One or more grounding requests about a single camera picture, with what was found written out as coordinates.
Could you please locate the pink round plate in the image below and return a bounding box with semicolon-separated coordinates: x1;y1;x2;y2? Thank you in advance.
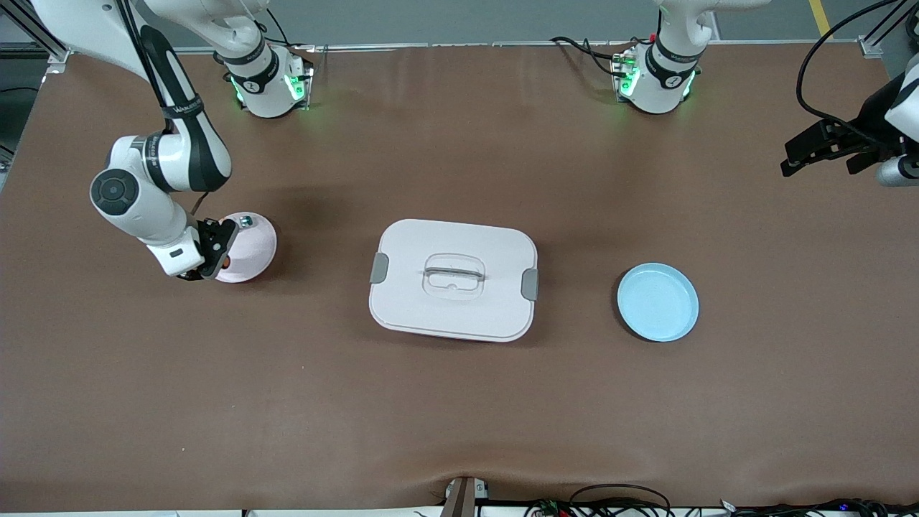
212;212;278;284

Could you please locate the light blue round plate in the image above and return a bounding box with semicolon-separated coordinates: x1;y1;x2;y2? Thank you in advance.
617;263;700;343

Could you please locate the white lidded storage box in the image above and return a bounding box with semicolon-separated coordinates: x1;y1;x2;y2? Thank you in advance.
368;219;539;343

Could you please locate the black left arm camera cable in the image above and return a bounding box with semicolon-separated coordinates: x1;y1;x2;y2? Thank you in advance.
796;0;902;144

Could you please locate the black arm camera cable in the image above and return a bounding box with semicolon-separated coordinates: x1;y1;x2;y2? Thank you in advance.
117;0;216;218
796;0;902;144

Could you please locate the aluminium frame profile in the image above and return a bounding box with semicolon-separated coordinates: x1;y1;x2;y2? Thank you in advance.
857;0;919;60
0;0;74;73

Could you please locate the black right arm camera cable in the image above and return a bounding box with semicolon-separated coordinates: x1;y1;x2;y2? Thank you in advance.
117;0;216;218

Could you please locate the black right arm base cable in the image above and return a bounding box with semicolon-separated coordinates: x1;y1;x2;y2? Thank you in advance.
248;7;315;81

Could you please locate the black arm base cable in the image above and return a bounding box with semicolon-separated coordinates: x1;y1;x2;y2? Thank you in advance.
248;7;315;81
551;35;627;80

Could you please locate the grey lid carry handle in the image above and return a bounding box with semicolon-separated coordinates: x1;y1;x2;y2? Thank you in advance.
419;266;487;283

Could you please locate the black left arm base cable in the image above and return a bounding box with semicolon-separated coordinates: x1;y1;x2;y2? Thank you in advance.
551;35;627;80

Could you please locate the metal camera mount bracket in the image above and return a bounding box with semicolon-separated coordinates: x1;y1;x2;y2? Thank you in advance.
442;476;490;517

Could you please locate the black cable bundle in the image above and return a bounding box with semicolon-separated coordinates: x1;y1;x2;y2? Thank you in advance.
718;497;919;517

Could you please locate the black looped cable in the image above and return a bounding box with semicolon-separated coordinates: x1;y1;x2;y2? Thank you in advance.
524;483;676;517

